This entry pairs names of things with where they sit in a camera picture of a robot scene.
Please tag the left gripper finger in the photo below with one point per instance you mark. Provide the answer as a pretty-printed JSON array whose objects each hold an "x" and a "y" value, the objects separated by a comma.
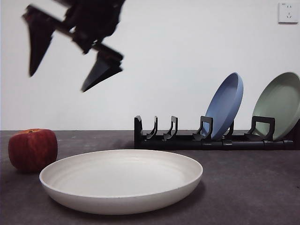
[
  {"x": 102, "y": 70},
  {"x": 38, "y": 47}
]

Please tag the red apple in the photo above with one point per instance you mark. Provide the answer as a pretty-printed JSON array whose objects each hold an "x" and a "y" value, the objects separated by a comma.
[{"x": 30, "y": 152}]

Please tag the pale yellow plate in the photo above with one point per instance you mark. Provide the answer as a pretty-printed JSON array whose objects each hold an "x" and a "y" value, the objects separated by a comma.
[{"x": 117, "y": 178}]

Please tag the black plate rack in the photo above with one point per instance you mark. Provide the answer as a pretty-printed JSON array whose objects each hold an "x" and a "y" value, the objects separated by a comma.
[{"x": 182, "y": 145}]

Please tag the blue plate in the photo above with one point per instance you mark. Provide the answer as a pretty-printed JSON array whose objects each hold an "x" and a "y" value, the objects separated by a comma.
[{"x": 225, "y": 105}]

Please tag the green plate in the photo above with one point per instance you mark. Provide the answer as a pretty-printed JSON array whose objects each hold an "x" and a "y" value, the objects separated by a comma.
[{"x": 279, "y": 103}]

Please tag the white wall socket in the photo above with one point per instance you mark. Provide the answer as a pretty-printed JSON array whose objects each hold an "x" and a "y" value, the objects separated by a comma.
[{"x": 286, "y": 12}]

